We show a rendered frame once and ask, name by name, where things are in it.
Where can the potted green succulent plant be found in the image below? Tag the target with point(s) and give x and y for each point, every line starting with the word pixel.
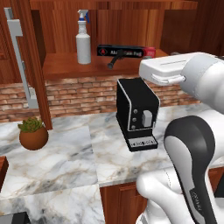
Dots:
pixel 33 133

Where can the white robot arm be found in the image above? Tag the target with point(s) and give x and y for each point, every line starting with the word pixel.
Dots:
pixel 186 163

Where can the wooden base cabinet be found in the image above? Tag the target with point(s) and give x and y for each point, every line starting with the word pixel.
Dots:
pixel 125 201

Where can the black dish brush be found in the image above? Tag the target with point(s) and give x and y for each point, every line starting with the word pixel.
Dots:
pixel 114 61

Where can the white spray bottle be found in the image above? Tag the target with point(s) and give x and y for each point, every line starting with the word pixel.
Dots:
pixel 83 43

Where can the wooden wall cabinet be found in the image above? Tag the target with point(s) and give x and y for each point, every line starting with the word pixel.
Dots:
pixel 116 38

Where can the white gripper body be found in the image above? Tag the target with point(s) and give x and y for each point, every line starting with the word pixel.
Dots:
pixel 163 67

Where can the black red foil box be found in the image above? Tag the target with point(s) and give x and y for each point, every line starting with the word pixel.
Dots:
pixel 128 51

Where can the black coffee machine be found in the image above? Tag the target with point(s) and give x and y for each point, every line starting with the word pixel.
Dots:
pixel 136 113

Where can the wooden cabinet door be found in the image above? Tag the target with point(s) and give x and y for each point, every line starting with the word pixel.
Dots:
pixel 32 58

